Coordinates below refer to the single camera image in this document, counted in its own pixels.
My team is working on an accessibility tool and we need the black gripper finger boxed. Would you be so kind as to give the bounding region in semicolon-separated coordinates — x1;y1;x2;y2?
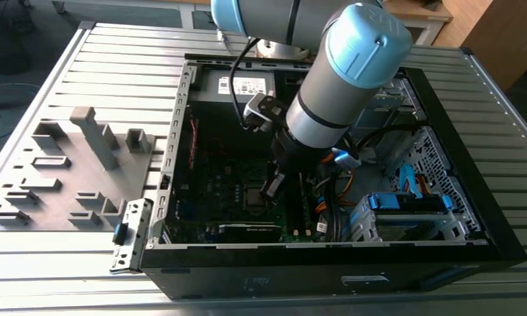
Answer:
261;171;287;200

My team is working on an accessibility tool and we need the CPU socket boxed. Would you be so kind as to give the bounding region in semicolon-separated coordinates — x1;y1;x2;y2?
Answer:
240;179;273;214

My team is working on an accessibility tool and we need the green motherboard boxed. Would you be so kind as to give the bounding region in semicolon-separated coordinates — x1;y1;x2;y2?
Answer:
164;144;331;243

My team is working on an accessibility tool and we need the black graphics card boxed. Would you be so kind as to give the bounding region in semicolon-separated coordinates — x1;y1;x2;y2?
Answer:
204;220;284;243

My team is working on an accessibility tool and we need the hard disk in blue carrier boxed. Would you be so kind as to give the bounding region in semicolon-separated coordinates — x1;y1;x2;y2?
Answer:
367;192;454;212

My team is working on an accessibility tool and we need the white power supply label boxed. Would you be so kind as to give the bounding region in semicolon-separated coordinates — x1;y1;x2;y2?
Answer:
217;76;271;96

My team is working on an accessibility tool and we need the black PC case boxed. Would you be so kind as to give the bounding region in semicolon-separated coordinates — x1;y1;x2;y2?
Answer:
137;52;527;300

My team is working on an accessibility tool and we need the tall silver disk bay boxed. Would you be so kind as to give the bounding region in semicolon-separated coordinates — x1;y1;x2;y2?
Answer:
355;77;427;159

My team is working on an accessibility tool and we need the grey power supply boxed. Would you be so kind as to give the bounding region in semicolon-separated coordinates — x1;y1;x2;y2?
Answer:
188;69;276;115

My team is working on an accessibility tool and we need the low silver disk bay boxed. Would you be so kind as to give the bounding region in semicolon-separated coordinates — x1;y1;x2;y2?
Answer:
340;192;470;243

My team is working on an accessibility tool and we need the grey parts rack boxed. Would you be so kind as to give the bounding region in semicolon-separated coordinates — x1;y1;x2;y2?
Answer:
0;105;168;233

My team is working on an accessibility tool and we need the wooden desk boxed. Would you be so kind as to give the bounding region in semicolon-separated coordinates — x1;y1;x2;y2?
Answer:
50;0;456;46

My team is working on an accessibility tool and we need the wooden cabinet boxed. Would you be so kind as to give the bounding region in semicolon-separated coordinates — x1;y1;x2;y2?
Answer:
432;0;527;92

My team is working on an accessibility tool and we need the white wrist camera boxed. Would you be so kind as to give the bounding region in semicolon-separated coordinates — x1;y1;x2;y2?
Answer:
241;92;289;132
331;147;364;169

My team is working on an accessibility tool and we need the orange wire bundle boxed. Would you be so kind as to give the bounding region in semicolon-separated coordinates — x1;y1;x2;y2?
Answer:
313;149;356;215

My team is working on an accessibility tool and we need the black cable bundle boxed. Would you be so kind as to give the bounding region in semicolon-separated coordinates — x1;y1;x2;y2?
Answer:
327;123;427;241

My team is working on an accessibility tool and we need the light blue data wire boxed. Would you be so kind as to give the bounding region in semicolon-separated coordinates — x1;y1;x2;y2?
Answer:
399;163;426;198

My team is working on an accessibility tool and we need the black camera cable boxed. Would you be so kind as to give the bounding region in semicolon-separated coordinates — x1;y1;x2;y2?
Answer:
228;38;263;130

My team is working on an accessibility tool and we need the red yellow power wire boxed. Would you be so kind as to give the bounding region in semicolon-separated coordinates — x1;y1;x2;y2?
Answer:
415;174;439;196

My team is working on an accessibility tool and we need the silver card bracket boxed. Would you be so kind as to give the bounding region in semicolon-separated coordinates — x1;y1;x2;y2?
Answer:
109;196;156;273

